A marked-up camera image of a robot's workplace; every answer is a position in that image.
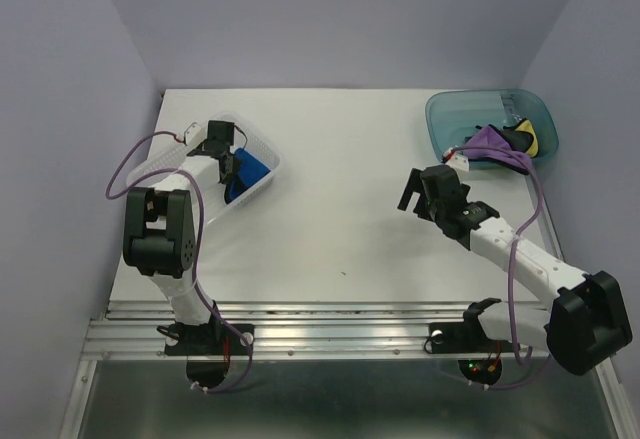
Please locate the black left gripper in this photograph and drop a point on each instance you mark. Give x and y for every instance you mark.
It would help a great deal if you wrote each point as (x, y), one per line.
(228, 178)

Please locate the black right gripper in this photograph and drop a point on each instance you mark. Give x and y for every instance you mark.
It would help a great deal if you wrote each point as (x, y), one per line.
(414, 184)

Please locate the blue microfiber towel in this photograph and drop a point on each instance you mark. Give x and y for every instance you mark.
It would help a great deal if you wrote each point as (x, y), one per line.
(249, 172)

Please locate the purple microfiber towel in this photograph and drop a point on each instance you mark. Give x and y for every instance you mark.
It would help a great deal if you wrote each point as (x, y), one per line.
(489, 145)

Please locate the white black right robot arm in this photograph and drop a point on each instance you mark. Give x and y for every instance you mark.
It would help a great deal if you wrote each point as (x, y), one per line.
(581, 320)

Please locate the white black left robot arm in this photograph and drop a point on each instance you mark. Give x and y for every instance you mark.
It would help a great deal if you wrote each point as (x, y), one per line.
(164, 218)

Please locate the white perforated plastic basket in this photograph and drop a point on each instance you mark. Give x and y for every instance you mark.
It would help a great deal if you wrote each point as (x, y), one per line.
(255, 139)

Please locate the teal translucent plastic bin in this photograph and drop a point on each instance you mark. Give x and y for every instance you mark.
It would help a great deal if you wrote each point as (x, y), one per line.
(454, 117)

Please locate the yellow and black towel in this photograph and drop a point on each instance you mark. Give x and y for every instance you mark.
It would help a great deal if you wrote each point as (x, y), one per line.
(522, 137)

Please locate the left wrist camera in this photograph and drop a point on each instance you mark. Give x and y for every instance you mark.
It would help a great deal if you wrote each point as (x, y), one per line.
(194, 135)

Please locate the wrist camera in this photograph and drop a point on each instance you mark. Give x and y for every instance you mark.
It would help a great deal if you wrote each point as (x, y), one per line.
(194, 135)
(456, 160)

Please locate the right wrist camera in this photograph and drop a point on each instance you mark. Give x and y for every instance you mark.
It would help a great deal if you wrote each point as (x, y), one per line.
(456, 160)

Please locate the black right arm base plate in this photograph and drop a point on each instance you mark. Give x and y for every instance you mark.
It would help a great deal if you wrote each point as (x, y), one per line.
(461, 338)

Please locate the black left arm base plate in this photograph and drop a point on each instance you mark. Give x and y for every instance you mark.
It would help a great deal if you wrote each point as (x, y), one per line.
(211, 339)

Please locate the aluminium mounting rail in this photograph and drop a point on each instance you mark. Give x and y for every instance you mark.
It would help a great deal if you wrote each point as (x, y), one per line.
(283, 331)

